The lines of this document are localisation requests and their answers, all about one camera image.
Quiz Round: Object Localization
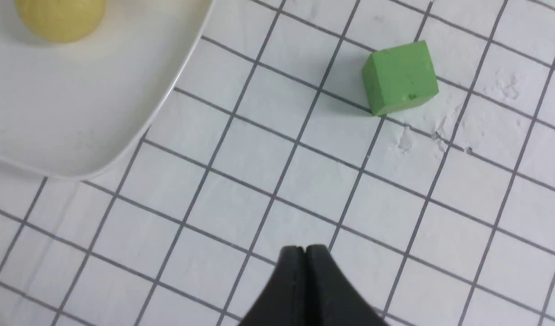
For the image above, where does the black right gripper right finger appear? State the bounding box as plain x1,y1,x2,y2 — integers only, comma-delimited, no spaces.
305,244,387,326

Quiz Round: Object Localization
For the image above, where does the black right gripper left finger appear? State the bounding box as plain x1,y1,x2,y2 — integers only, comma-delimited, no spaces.
240,246,306,326

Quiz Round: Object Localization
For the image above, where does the white square plate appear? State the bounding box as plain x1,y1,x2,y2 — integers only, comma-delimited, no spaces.
0,0,215,180

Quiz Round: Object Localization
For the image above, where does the yellow steamed bun on plate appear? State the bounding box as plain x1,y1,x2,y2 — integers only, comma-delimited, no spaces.
14,0,106,43

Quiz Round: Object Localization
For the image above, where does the white grid tablecloth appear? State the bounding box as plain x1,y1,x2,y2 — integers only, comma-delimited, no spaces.
0,0,555,326

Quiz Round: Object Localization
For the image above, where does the green foam cube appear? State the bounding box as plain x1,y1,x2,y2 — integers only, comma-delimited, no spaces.
362,40,439,117

